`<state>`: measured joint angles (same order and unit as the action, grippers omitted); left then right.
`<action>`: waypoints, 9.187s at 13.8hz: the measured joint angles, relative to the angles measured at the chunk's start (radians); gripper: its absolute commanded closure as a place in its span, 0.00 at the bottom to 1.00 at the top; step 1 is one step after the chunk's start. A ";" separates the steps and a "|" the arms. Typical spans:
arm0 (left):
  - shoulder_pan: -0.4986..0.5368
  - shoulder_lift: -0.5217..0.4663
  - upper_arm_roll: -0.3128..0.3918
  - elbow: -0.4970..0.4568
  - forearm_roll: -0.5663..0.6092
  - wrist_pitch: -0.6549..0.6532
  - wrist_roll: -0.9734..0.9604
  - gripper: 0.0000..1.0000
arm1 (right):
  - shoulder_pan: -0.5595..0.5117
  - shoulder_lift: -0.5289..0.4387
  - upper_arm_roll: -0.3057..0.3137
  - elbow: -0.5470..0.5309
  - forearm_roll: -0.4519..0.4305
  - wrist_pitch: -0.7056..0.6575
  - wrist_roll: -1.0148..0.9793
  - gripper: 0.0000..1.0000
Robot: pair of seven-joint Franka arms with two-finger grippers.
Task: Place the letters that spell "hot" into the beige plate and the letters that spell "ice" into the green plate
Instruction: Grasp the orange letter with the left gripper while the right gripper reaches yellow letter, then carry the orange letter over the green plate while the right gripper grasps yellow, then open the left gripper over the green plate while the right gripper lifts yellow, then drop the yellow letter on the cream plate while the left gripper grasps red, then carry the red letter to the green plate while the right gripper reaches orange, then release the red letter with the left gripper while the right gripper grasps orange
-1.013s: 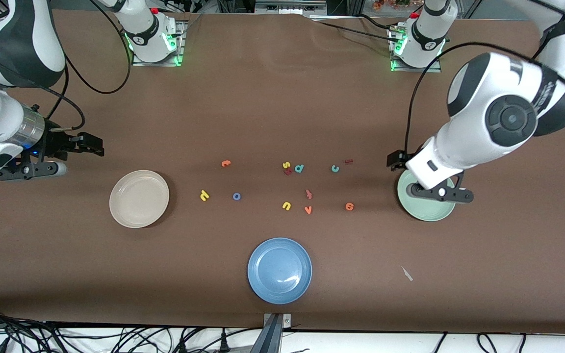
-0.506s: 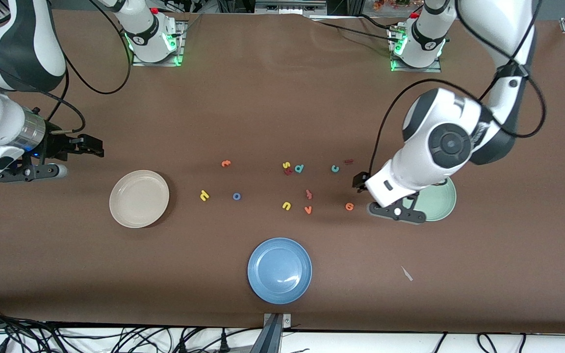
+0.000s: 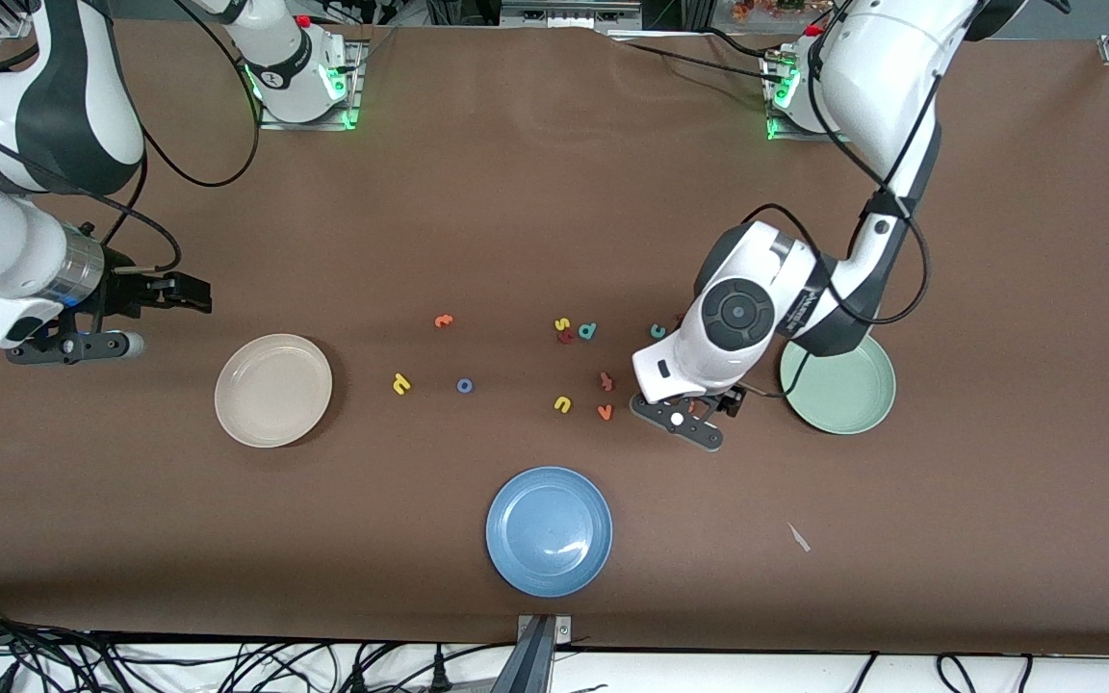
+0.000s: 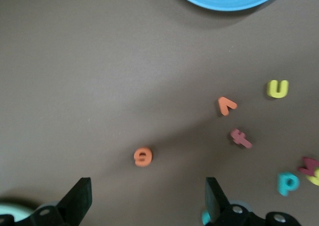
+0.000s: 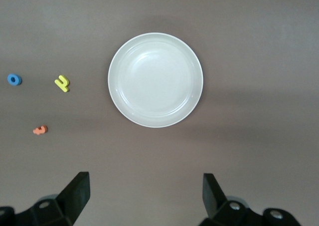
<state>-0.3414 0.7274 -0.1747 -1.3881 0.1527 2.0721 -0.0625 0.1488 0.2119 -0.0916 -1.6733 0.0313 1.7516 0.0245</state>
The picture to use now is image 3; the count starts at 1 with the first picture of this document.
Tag beige round plate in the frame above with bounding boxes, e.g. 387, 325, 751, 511
214, 333, 334, 449

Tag green round plate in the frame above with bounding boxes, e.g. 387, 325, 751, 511
781, 332, 897, 436

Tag blue round plate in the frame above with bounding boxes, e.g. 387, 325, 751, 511
485, 466, 613, 599

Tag brown table cover sheet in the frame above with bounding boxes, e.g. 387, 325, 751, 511
0, 19, 1109, 657

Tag orange artificial flowers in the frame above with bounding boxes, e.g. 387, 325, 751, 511
733, 0, 830, 22

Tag grey metal box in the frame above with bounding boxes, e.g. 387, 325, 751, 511
502, 0, 642, 28

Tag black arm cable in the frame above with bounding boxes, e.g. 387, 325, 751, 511
742, 0, 931, 328
0, 0, 262, 275

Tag grey metal clamp bracket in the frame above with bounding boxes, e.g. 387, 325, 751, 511
516, 614, 573, 644

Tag dark camera stand pole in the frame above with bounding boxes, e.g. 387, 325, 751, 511
492, 616, 557, 693

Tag black table cable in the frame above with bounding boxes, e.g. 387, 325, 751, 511
612, 37, 782, 88
699, 27, 772, 59

